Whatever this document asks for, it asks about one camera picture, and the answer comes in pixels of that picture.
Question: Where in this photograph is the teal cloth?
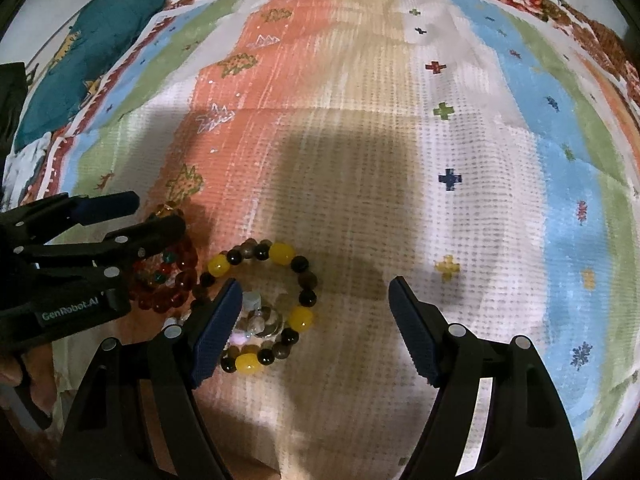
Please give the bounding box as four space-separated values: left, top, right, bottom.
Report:
14 0 171 153

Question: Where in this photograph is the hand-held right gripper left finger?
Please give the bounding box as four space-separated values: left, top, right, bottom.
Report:
57 278 244 480

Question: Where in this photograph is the clear crystal bead bracelet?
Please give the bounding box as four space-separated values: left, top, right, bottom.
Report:
165 290 296 353

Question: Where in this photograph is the colourful striped blanket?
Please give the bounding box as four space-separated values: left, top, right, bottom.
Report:
50 0 640 480

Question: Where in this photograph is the person's left hand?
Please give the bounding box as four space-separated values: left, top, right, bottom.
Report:
0 352 30 387

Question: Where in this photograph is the red bead bracelet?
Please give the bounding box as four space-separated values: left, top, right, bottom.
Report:
131 232 200 313

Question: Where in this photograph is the white cloth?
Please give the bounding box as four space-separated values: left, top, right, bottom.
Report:
4 132 56 202

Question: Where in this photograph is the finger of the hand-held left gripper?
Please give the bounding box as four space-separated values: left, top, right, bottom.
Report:
27 215 187 287
0 191 141 257

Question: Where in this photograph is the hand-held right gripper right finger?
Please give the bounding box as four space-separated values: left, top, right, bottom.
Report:
389 276 583 480

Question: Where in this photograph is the yellow and black bead bracelet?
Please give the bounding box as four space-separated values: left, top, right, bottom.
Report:
192 241 321 377

